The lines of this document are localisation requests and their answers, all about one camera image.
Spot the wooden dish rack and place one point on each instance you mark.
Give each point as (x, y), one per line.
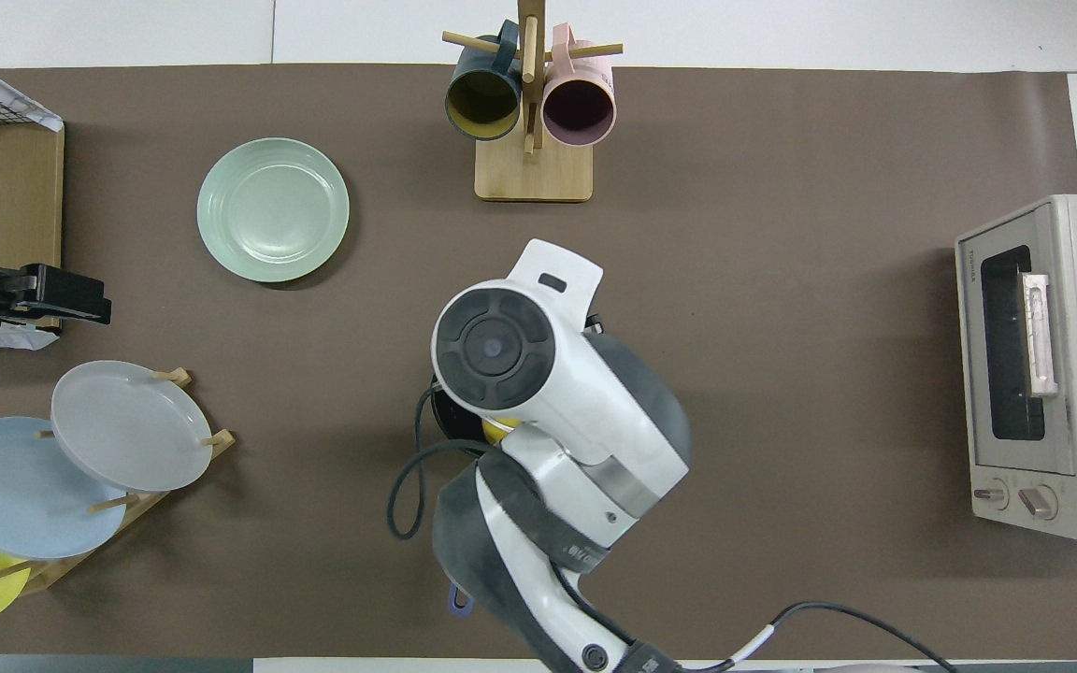
(52, 570)

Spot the wooden mug tree stand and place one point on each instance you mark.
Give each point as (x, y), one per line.
(534, 173)

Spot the light green plate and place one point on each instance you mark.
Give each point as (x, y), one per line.
(273, 210)

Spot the light blue plate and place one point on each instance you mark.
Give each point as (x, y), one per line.
(15, 491)

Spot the brown paper table mat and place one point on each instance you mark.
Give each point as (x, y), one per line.
(828, 421)

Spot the pink mug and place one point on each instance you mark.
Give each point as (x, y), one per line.
(579, 110)

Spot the grey plate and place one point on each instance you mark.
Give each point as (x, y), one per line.
(127, 425)

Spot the dark blue mug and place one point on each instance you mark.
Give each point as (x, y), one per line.
(482, 103)

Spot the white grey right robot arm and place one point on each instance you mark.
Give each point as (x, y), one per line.
(595, 402)

